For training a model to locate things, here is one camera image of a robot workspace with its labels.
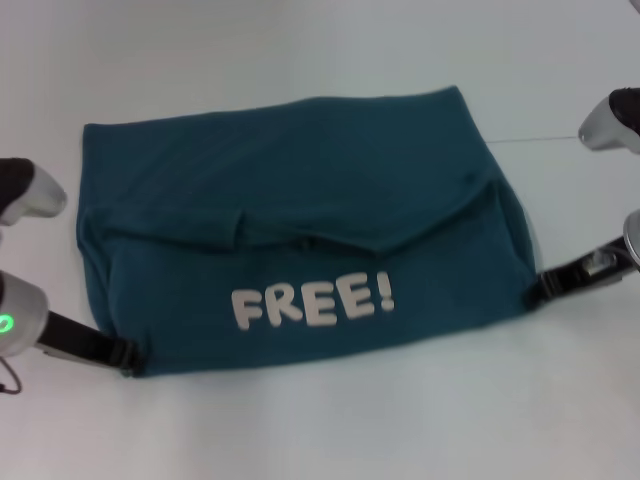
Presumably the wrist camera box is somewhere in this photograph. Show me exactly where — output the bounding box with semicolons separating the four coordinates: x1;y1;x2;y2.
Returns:
0;157;68;227
578;87;640;154

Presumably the teal blue shirt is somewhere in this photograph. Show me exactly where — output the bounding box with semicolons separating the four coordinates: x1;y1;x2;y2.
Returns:
74;85;539;380

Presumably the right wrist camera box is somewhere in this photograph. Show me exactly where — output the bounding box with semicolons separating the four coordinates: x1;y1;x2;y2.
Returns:
578;87;640;154

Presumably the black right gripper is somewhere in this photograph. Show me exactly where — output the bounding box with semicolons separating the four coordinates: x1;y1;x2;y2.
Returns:
522;235;639;307

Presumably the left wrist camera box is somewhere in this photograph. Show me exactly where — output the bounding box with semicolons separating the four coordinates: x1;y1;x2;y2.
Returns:
0;157;68;227

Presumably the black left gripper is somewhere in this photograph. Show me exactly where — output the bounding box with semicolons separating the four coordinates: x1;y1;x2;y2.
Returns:
39;309;147;379

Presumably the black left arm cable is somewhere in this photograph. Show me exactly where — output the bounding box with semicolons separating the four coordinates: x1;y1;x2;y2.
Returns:
0;357;24;396

